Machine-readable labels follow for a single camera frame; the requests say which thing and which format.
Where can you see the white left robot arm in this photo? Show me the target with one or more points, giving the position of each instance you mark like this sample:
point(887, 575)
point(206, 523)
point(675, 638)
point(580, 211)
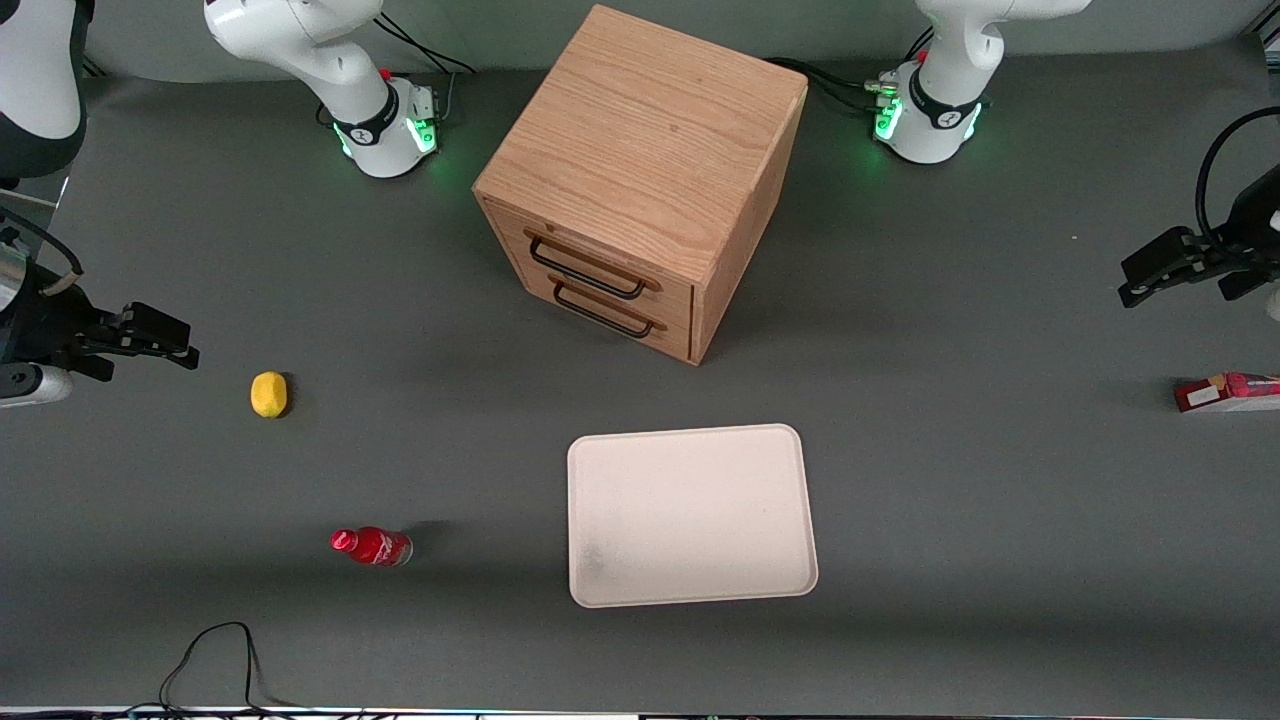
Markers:
point(940, 110)

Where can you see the cream plastic tray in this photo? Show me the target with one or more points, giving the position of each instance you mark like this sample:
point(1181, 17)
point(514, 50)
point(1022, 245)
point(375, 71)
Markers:
point(690, 515)

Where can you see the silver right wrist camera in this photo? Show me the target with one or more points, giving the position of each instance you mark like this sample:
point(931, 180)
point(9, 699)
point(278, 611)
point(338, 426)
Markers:
point(40, 385)

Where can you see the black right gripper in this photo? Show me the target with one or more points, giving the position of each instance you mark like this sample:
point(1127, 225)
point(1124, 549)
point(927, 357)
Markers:
point(40, 318)

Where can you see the oak wooden drawer cabinet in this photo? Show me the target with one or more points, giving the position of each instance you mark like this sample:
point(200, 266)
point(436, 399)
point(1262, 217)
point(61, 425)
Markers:
point(650, 130)

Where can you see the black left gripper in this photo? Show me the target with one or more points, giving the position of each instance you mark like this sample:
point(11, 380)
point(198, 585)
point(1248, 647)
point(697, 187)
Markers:
point(1252, 222)

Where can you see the red cookie box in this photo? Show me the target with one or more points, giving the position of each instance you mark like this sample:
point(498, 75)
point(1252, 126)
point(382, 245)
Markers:
point(1240, 388)

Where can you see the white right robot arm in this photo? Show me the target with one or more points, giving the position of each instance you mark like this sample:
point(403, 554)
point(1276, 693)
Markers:
point(300, 50)

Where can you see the red cola bottle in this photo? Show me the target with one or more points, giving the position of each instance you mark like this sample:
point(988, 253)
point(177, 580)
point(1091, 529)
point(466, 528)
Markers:
point(372, 546)

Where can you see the yellow lemon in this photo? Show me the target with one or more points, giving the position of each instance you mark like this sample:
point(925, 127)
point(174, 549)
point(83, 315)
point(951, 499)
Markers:
point(268, 394)

